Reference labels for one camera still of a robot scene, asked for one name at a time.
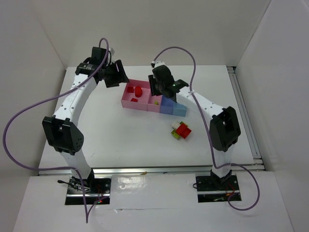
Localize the small red lego brick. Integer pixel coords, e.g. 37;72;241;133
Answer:
127;87;134;93

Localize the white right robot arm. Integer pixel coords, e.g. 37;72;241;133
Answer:
148;61;241;187

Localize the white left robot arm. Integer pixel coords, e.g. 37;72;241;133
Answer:
42;47;129;188

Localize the small pink container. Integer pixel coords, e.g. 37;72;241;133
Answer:
147;95;162;113

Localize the dark blue container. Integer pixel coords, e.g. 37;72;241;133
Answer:
160;96;174;115

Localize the light blue container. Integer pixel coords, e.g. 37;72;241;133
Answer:
173;102;187;117

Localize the white lego brick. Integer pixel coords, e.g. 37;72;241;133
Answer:
171;121;181;130

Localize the large red lego brick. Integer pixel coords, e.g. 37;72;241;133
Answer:
175;123;192;139

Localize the green lego plate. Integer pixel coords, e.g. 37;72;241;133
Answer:
171;129;181;140

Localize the aluminium side rail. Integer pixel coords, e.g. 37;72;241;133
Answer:
226;66;265;170

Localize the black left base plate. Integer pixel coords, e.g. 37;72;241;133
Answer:
65;178;112;205

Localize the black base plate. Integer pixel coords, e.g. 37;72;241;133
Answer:
65;178;112;205
193;175;241;203

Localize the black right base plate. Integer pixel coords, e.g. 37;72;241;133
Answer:
193;175;241;203

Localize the aluminium front rail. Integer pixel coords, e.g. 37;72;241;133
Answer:
38;163;265;176

